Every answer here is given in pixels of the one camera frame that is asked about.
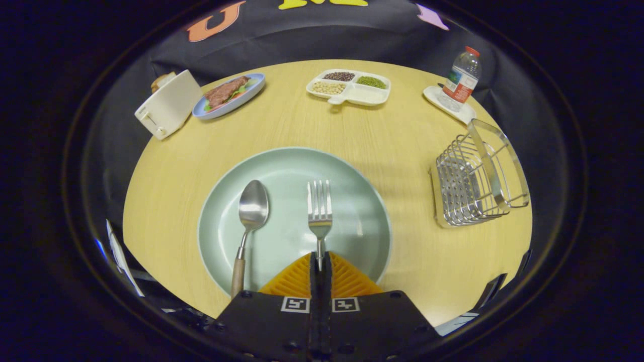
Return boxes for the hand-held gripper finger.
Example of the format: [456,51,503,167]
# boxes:
[321,251,438,362]
[209,251,323,362]

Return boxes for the wooden handled metal fork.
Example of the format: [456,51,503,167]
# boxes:
[307,179,334,272]

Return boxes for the wooden handled metal spoon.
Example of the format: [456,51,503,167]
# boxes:
[230,179,270,298]

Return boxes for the pale green plate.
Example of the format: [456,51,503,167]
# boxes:
[197,146,393,300]

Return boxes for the dark rectangular object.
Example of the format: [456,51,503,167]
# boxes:
[473,273,509,310]

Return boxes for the white divided tray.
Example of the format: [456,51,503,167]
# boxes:
[306,69,391,107]

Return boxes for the heap of white beans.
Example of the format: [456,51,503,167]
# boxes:
[311,81,347,95]

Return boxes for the white sheet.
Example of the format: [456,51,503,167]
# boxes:
[106,219,145,297]

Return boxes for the blue plate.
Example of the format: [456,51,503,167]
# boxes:
[193,73,266,120]

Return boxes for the green lettuce leaves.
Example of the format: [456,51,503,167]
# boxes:
[204,80,255,112]

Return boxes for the brown steak piece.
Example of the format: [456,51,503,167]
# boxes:
[204,76,251,109]

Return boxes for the white square coaster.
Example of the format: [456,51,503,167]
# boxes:
[423,84,477,125]

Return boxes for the white toaster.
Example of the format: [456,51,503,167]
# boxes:
[134,69,203,140]

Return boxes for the clear plastic water bottle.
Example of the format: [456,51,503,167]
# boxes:
[438,46,482,112]

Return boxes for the black backdrop cloth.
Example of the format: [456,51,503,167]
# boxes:
[83,0,569,262]

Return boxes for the toasted bread slice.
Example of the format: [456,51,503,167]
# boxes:
[150,72,177,94]

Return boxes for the metal wire basket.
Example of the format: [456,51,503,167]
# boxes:
[429,118,530,229]

